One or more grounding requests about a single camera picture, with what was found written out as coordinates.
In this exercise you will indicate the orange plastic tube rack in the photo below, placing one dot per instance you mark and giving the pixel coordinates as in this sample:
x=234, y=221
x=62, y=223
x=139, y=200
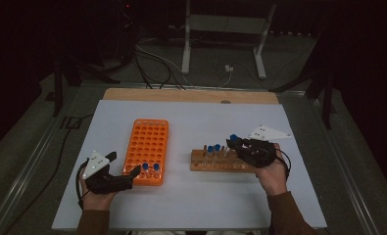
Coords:
x=147, y=143

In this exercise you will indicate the wooden test tube rack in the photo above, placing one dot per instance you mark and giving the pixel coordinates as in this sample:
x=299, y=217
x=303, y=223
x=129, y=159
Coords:
x=214, y=164

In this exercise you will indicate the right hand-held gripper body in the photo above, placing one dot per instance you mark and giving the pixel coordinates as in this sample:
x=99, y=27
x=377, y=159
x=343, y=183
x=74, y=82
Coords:
x=258, y=153

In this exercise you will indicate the blue-capped glass test tube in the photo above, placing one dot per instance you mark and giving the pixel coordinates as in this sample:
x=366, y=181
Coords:
x=233, y=137
x=145, y=166
x=217, y=147
x=210, y=149
x=156, y=166

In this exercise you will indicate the white metal stand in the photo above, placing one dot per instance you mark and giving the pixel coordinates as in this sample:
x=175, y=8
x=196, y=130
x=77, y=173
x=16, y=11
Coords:
x=225, y=24

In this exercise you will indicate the person's right hand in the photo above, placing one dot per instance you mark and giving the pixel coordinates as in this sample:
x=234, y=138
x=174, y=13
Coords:
x=274, y=178

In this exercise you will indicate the black tripod stand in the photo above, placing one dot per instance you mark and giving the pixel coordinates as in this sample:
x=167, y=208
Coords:
x=326, y=98
x=58, y=84

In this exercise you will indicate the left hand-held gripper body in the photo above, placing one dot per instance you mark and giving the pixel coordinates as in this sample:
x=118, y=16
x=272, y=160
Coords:
x=103, y=182

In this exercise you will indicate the person's left hand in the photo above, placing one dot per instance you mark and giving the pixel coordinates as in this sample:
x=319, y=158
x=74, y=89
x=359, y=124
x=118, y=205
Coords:
x=96, y=200

